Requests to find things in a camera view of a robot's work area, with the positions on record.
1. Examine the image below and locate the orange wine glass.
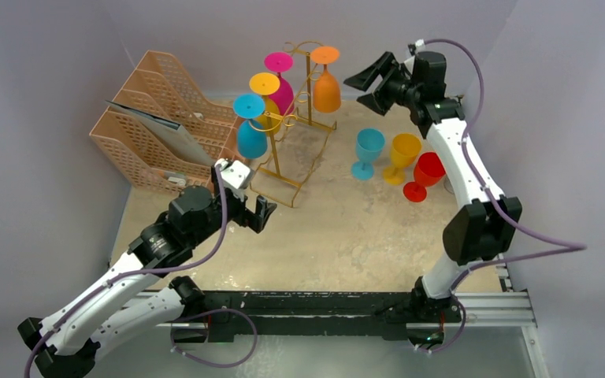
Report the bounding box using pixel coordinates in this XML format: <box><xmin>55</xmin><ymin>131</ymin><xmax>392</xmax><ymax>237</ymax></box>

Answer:
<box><xmin>310</xmin><ymin>46</ymin><xmax>341</xmax><ymax>113</ymax></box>

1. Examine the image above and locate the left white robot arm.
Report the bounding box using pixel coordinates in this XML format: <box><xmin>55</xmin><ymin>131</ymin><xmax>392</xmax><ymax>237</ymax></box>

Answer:
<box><xmin>17</xmin><ymin>183</ymin><xmax>277</xmax><ymax>377</ymax></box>

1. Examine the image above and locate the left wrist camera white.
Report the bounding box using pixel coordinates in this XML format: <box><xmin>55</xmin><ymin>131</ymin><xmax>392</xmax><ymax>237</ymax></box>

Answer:
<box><xmin>214</xmin><ymin>158</ymin><xmax>254</xmax><ymax>200</ymax></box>

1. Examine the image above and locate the yellow wine glass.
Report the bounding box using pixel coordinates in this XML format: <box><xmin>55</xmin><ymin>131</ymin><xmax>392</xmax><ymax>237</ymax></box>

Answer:
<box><xmin>382</xmin><ymin>133</ymin><xmax>422</xmax><ymax>185</ymax></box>
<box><xmin>249</xmin><ymin>72</ymin><xmax>280</xmax><ymax>134</ymax></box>

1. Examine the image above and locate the red wine glass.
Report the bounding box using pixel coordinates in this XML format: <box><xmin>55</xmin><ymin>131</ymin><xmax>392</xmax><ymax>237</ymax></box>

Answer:
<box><xmin>403</xmin><ymin>152</ymin><xmax>446</xmax><ymax>202</ymax></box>

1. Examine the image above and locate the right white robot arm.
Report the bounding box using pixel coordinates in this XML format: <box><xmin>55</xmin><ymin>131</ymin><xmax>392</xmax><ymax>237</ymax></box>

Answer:
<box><xmin>344</xmin><ymin>51</ymin><xmax>522</xmax><ymax>321</ymax></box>

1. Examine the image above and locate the pink plastic file organizer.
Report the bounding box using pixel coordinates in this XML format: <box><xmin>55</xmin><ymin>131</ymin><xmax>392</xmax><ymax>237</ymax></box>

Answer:
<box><xmin>90</xmin><ymin>50</ymin><xmax>248</xmax><ymax>194</ymax></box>

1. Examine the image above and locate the gold wire glass rack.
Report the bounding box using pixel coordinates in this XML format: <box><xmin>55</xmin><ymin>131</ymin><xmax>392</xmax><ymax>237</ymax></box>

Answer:
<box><xmin>250</xmin><ymin>41</ymin><xmax>337</xmax><ymax>208</ymax></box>

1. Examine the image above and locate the magenta wine glass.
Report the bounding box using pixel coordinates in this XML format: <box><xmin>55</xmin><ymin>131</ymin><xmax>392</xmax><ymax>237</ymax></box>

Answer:
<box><xmin>264</xmin><ymin>52</ymin><xmax>294</xmax><ymax>116</ymax></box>

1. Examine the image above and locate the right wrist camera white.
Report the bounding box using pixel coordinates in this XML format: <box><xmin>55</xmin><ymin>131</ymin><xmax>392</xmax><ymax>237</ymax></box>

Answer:
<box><xmin>403</xmin><ymin>39</ymin><xmax>426</xmax><ymax>73</ymax></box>

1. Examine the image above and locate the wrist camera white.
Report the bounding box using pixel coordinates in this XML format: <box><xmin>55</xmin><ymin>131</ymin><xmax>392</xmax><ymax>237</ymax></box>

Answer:
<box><xmin>403</xmin><ymin>39</ymin><xmax>426</xmax><ymax>73</ymax></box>
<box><xmin>214</xmin><ymin>158</ymin><xmax>254</xmax><ymax>200</ymax></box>

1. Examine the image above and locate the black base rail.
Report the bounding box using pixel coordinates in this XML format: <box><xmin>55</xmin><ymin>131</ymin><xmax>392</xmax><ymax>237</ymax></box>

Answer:
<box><xmin>164</xmin><ymin>276</ymin><xmax>462</xmax><ymax>346</ymax></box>

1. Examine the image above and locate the purple cable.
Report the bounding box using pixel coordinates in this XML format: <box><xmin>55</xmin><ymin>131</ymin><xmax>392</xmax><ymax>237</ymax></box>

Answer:
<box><xmin>23</xmin><ymin>165</ymin><xmax>260</xmax><ymax>378</ymax></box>
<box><xmin>419</xmin><ymin>38</ymin><xmax>588</xmax><ymax>356</ymax></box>

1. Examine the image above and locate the blue wine glass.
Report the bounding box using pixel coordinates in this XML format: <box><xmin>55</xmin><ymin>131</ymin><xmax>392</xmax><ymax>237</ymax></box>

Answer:
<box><xmin>233</xmin><ymin>94</ymin><xmax>268</xmax><ymax>159</ymax></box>
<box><xmin>351</xmin><ymin>128</ymin><xmax>385</xmax><ymax>180</ymax></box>

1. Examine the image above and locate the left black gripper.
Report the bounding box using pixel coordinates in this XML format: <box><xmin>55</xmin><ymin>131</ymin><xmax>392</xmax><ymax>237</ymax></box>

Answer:
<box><xmin>189</xmin><ymin>167</ymin><xmax>275</xmax><ymax>246</ymax></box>

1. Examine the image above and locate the grey folder in organizer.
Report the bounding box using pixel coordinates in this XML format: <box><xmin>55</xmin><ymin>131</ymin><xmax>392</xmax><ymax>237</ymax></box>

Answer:
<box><xmin>106</xmin><ymin>100</ymin><xmax>214</xmax><ymax>167</ymax></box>

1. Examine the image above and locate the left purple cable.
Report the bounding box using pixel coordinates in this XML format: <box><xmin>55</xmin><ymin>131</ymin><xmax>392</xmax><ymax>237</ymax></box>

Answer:
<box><xmin>23</xmin><ymin>165</ymin><xmax>260</xmax><ymax>378</ymax></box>

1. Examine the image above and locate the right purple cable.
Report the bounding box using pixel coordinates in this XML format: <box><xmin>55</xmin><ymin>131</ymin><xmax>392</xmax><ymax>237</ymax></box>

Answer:
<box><xmin>419</xmin><ymin>38</ymin><xmax>588</xmax><ymax>356</ymax></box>

